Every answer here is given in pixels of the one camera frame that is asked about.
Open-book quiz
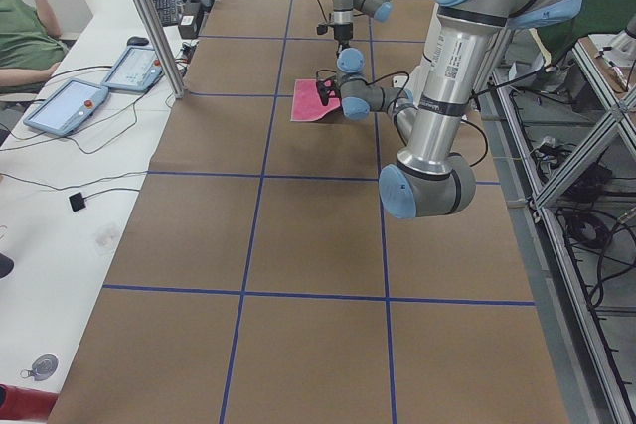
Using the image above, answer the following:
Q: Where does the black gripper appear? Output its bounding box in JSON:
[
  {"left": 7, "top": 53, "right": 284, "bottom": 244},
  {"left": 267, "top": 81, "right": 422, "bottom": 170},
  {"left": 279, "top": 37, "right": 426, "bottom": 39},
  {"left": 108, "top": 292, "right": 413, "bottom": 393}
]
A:
[
  {"left": 315, "top": 78, "right": 340, "bottom": 105},
  {"left": 331, "top": 23, "right": 354, "bottom": 47}
]

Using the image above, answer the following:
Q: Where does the pink and grey towel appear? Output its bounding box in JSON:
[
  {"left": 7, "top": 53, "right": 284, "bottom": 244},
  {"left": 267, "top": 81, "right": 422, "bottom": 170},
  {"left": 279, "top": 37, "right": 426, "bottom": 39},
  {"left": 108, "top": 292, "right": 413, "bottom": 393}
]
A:
[{"left": 290, "top": 79, "right": 340, "bottom": 122}]

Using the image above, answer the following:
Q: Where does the black box device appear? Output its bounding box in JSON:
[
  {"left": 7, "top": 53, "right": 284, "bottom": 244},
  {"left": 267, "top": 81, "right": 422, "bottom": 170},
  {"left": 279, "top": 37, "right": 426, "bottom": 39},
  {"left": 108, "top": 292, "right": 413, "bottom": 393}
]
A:
[{"left": 178, "top": 2, "right": 205, "bottom": 40}]

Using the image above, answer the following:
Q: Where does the black keyboard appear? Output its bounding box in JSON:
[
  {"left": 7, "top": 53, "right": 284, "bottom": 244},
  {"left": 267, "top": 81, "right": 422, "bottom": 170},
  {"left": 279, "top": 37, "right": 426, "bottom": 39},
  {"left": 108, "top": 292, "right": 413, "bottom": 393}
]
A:
[{"left": 152, "top": 0, "right": 180, "bottom": 27}]

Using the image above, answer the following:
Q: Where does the far teach pendant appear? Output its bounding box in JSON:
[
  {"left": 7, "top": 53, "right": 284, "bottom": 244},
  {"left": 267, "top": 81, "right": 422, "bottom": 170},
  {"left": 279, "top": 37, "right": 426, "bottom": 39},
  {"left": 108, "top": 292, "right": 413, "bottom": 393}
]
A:
[{"left": 101, "top": 45, "right": 163, "bottom": 92}]

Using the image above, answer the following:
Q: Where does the teach pendant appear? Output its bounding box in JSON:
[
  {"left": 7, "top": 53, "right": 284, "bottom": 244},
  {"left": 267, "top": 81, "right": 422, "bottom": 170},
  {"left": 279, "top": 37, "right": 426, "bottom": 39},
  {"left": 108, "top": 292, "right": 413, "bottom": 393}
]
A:
[
  {"left": 23, "top": 79, "right": 109, "bottom": 137},
  {"left": 101, "top": 45, "right": 163, "bottom": 92}
]

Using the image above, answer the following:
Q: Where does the black computer mouse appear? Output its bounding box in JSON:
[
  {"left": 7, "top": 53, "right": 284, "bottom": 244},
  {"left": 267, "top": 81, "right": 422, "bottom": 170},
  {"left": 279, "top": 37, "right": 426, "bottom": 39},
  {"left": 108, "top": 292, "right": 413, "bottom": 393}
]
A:
[{"left": 126, "top": 36, "right": 149, "bottom": 46}]

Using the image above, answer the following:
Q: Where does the brown paper table cover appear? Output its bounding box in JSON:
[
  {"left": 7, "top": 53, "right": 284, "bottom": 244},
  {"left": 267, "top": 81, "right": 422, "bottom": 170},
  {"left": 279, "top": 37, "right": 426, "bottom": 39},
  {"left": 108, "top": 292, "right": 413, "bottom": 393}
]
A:
[{"left": 51, "top": 0, "right": 568, "bottom": 423}]

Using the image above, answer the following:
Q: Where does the near teach pendant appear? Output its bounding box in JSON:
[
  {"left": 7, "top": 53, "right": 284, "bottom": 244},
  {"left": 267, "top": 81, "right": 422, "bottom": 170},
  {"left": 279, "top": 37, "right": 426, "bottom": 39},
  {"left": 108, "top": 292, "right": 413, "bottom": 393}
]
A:
[{"left": 23, "top": 79, "right": 109, "bottom": 137}]

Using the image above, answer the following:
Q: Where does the small black square puck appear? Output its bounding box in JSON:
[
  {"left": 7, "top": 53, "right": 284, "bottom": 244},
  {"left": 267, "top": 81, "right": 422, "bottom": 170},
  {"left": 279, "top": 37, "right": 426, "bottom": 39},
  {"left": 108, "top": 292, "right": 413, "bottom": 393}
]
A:
[{"left": 69, "top": 192, "right": 86, "bottom": 212}]

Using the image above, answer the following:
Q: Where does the person in green shirt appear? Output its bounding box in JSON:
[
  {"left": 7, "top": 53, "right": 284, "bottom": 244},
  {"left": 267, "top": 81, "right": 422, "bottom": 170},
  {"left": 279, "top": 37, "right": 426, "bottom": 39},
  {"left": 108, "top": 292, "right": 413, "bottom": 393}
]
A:
[{"left": 1, "top": 0, "right": 68, "bottom": 94}]

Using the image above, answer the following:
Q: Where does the round metal disc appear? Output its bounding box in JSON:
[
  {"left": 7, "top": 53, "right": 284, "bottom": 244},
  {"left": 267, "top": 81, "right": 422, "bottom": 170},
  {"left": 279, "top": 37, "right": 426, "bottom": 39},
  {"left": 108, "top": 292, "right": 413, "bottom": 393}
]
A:
[{"left": 20, "top": 353, "right": 59, "bottom": 382}]

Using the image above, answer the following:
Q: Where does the aluminium frame post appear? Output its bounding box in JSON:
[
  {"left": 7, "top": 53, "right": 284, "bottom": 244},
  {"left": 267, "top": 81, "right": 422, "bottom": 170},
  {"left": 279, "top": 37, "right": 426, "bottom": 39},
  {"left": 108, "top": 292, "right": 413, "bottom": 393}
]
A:
[{"left": 132, "top": 0, "right": 185, "bottom": 99}]

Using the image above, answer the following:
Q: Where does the aluminium frame rack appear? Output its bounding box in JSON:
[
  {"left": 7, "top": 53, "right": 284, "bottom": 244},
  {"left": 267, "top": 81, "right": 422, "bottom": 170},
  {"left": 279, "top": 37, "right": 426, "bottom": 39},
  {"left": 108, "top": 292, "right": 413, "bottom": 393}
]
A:
[{"left": 479, "top": 32, "right": 635, "bottom": 423}]

